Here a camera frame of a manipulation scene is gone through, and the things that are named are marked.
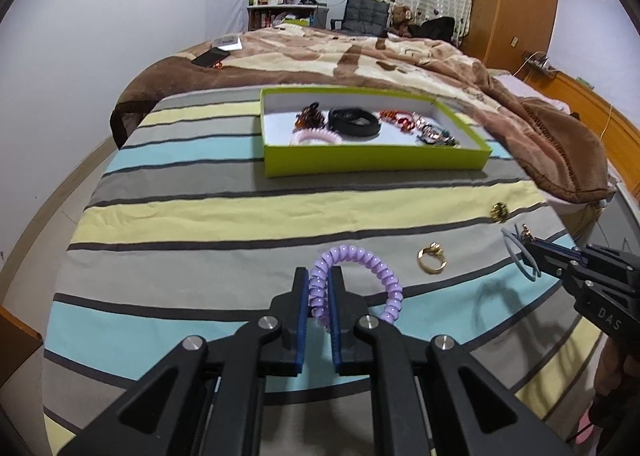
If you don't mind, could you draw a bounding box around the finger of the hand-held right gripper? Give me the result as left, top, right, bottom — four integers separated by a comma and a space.
527, 240, 586, 261
535, 256, 576, 279

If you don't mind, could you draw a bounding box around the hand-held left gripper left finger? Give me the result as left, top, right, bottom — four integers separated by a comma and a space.
57, 267, 308, 456

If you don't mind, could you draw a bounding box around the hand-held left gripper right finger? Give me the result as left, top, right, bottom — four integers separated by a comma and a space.
327, 267, 576, 456

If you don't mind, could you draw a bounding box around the blue-grey flower hair tie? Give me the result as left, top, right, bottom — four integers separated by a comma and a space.
501, 224, 543, 281

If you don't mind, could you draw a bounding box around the purple spiral hair tie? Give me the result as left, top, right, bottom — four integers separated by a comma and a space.
308, 245, 404, 333

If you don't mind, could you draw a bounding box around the lime green shallow box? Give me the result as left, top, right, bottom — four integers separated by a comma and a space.
260, 87, 493, 179

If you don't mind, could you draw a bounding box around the rhinestone hair clip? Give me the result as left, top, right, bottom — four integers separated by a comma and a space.
414, 120, 459, 147

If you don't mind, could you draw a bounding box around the pink spiral hair tie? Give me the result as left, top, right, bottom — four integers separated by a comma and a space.
291, 129, 345, 147

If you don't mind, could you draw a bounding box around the black fitness band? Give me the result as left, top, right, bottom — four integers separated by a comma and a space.
327, 106, 383, 139

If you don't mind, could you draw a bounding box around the amber bead hair tie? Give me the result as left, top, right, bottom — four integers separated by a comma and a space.
295, 103, 327, 131

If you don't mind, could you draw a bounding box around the person's right hand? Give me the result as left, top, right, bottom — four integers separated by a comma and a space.
596, 333, 629, 404

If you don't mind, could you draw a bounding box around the grey bedside cabinet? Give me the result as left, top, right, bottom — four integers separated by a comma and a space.
584, 182, 640, 257

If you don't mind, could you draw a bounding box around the wooden headboard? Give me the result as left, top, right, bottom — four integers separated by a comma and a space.
520, 66, 640, 137

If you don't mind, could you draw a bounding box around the power strip with chargers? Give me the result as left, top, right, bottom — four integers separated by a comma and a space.
524, 51, 557, 73

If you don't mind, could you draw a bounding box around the wooden wardrobe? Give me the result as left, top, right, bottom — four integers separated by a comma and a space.
459, 0, 562, 75

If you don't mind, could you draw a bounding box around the black cloth bundle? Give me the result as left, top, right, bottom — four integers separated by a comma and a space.
407, 16, 456, 43

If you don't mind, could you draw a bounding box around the brown patterned blanket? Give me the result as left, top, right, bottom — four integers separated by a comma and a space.
110, 23, 617, 207

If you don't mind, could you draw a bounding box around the black smartphone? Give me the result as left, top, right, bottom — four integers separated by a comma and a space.
192, 48, 232, 69

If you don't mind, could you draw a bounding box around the brown teddy bear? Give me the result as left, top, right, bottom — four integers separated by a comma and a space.
389, 4, 415, 37

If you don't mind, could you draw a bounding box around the wooden furniture corner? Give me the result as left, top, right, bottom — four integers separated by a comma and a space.
0, 305, 44, 389

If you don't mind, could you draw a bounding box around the white desk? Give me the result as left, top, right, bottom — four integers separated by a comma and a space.
246, 2, 331, 31

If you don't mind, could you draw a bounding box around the black office chair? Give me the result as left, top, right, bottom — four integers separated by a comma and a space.
330, 0, 391, 37

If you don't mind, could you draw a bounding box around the gold ring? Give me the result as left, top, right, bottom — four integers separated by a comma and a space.
417, 242, 447, 275

